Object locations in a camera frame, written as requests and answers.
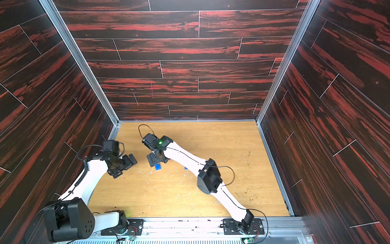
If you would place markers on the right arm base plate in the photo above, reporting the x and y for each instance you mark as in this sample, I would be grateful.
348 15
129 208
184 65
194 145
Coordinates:
232 227

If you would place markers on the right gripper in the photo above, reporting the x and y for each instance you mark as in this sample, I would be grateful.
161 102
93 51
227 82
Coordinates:
155 158

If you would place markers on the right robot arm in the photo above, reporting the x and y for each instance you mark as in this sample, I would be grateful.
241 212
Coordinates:
209 179

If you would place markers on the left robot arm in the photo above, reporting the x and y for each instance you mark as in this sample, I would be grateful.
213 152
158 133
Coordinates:
69 218

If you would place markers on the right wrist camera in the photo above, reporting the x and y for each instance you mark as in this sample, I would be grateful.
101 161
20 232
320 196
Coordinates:
149 140

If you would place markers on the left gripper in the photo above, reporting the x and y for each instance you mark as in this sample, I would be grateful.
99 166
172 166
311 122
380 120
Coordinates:
129 162

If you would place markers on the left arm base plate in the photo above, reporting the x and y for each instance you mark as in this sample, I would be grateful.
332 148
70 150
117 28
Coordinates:
133 227

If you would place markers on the aluminium front rail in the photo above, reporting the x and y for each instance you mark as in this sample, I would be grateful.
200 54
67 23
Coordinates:
213 230

